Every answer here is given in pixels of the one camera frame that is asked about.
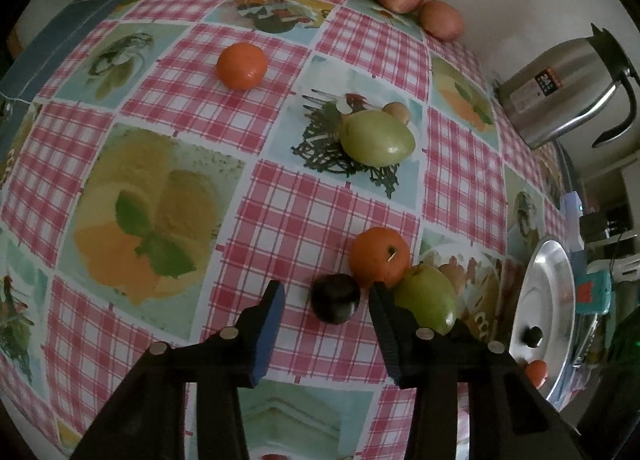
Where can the glossy green fruit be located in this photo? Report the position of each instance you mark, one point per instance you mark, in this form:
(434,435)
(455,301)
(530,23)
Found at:
(429,296)

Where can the teal box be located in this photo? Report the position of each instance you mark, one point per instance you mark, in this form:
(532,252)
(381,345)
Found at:
(594,292)

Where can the small orange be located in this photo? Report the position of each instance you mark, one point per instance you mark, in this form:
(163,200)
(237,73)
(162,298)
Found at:
(536,373)

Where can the round metal plate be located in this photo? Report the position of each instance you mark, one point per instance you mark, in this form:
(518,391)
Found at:
(547,290)

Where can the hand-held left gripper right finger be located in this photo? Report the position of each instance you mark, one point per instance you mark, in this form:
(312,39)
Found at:
(395,340)

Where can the black box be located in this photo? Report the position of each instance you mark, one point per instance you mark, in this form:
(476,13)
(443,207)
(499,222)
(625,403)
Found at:
(597,227)

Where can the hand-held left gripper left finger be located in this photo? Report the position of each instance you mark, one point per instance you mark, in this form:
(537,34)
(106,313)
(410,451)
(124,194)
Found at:
(270,330)

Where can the white electronic device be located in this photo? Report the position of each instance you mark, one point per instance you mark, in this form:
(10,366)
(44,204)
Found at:
(571,204)

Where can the small brown fruit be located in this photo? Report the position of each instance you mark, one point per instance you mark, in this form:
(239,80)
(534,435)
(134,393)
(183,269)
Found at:
(398,112)

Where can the pale green round fruit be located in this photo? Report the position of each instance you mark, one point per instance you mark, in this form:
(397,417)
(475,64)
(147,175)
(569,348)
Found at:
(377,137)

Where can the steel thermos jug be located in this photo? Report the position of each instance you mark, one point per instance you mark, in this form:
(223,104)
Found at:
(560,90)

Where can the checked picture tablecloth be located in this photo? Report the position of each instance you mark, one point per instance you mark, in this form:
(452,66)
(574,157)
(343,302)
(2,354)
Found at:
(280,220)

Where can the orange with stem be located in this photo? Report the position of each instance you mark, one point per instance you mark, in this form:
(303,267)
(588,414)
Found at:
(377,256)

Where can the dark plum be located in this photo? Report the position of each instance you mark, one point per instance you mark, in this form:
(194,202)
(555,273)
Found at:
(533,336)
(335,298)

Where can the large orange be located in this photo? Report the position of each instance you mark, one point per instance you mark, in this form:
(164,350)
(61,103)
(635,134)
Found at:
(241,66)

